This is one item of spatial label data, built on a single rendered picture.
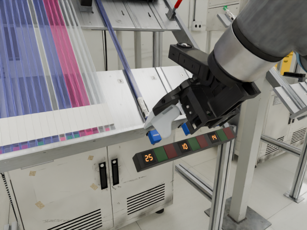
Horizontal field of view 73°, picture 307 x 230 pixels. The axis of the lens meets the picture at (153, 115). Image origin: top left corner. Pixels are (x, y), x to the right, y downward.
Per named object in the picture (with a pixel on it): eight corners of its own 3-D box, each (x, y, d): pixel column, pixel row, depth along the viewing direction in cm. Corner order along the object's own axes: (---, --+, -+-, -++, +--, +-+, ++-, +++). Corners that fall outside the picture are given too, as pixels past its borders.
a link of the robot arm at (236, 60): (220, 16, 25) (262, 19, 29) (200, 45, 29) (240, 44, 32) (255, 64, 22) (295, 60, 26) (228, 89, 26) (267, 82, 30)
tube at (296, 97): (222, 8, 86) (224, 6, 85) (224, 8, 86) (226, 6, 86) (303, 110, 66) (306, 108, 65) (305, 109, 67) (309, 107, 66)
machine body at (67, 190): (173, 212, 119) (177, 110, 98) (34, 279, 85) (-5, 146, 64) (127, 159, 172) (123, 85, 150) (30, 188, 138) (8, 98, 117)
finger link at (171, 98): (150, 115, 37) (190, 86, 33) (147, 107, 37) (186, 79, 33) (164, 117, 41) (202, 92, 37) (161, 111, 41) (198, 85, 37)
